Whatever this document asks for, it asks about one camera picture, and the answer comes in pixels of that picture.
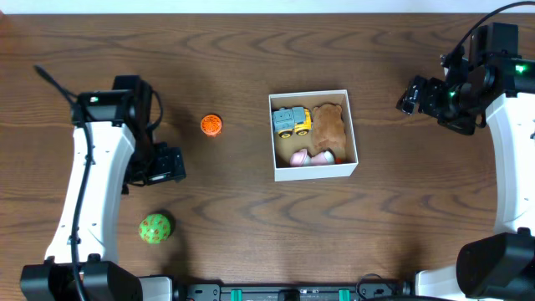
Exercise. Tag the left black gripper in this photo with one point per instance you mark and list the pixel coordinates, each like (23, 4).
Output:
(168, 165)

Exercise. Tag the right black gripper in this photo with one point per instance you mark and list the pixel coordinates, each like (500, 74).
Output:
(434, 88)

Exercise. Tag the green numbered dice ball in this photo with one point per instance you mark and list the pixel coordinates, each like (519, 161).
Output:
(155, 228)

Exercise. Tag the orange patterned ball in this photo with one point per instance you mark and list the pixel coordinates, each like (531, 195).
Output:
(211, 125)

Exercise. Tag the brown plush bear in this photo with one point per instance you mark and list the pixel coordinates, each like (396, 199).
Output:
(328, 132)

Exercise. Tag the yellow grey toy truck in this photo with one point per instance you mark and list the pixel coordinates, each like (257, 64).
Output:
(292, 121)

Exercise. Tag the white pink rabbit figure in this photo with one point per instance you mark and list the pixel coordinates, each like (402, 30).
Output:
(302, 158)

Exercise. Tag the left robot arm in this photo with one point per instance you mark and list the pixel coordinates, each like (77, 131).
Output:
(113, 149)

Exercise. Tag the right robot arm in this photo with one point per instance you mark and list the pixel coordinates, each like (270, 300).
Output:
(497, 92)

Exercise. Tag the white cardboard box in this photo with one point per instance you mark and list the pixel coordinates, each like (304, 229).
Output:
(284, 148)

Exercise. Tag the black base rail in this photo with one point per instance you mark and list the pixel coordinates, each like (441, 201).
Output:
(365, 291)

